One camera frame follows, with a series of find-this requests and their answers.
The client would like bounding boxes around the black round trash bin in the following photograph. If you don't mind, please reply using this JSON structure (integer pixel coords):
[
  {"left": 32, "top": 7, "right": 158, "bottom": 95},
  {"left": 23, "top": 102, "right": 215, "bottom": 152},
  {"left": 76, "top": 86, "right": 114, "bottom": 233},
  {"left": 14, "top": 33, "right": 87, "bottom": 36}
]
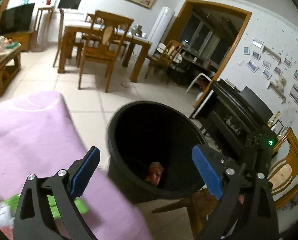
[{"left": 107, "top": 101, "right": 208, "bottom": 204}]

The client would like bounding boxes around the green wrapper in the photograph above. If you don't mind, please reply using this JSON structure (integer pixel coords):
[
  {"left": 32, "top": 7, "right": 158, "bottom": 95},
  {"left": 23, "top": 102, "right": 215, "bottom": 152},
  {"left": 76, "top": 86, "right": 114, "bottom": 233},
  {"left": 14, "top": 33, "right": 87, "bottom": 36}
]
[{"left": 4, "top": 194, "right": 89, "bottom": 219}]

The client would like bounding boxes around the wooden chair by piano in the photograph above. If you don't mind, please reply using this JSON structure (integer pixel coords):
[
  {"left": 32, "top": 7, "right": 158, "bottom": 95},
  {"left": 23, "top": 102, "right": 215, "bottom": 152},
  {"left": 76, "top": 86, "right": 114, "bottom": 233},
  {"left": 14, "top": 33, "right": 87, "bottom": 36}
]
[{"left": 268, "top": 128, "right": 298, "bottom": 210}]

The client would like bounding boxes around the purple tablecloth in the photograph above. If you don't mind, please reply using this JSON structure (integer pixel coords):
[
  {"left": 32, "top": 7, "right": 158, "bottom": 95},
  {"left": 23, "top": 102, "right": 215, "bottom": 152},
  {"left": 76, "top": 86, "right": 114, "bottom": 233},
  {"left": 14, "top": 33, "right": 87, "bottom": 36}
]
[{"left": 0, "top": 92, "right": 151, "bottom": 239}]

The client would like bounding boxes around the black upright piano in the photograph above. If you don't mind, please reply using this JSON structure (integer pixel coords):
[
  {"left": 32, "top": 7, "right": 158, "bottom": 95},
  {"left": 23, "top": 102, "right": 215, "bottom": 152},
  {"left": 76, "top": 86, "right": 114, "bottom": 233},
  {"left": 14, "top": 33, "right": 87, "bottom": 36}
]
[{"left": 191, "top": 79, "right": 273, "bottom": 162}]

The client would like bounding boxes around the wooden coffee table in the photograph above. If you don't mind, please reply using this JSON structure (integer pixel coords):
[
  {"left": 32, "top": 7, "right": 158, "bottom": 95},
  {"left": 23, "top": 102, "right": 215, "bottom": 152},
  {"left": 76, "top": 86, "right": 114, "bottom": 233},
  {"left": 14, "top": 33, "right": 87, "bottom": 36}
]
[{"left": 0, "top": 43, "right": 22, "bottom": 97}]

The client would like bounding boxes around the tall wooden plant stand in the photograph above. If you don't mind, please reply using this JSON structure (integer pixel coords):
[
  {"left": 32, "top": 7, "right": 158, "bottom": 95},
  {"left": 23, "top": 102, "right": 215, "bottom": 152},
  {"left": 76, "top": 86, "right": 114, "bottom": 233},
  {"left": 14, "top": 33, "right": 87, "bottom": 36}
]
[{"left": 30, "top": 5, "right": 54, "bottom": 52}]

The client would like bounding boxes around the wooden dining chair front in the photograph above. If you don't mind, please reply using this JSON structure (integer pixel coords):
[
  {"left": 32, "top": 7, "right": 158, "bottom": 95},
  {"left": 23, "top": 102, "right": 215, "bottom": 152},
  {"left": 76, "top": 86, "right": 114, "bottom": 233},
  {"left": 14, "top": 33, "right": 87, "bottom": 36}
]
[{"left": 78, "top": 10, "right": 134, "bottom": 92}]

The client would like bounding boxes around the black flat television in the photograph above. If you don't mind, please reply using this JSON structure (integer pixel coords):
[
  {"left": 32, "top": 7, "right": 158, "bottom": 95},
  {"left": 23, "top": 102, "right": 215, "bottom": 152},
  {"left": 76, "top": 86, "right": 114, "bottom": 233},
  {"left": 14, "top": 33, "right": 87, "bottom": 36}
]
[{"left": 0, "top": 3, "right": 35, "bottom": 35}]

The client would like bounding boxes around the wooden dining table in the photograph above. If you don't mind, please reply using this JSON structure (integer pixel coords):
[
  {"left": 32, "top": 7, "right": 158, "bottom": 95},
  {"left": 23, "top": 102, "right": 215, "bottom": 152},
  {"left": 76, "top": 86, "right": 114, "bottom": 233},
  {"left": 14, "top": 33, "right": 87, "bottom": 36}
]
[{"left": 57, "top": 21, "right": 153, "bottom": 83}]

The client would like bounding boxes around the white standing air conditioner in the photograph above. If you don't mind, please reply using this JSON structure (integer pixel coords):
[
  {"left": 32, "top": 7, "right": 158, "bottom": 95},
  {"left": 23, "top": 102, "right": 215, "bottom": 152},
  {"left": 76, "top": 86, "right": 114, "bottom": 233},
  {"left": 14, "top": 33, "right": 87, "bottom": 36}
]
[{"left": 147, "top": 7, "right": 174, "bottom": 54}]

